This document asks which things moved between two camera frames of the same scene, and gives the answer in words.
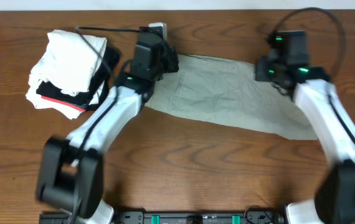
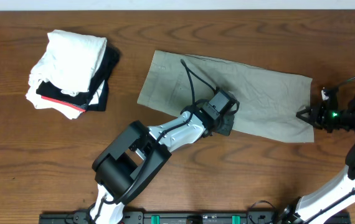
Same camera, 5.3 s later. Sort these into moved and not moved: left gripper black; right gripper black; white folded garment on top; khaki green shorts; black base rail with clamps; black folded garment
Moved: right gripper black; left gripper black
Not moved: white folded garment on top; khaki green shorts; black base rail with clamps; black folded garment
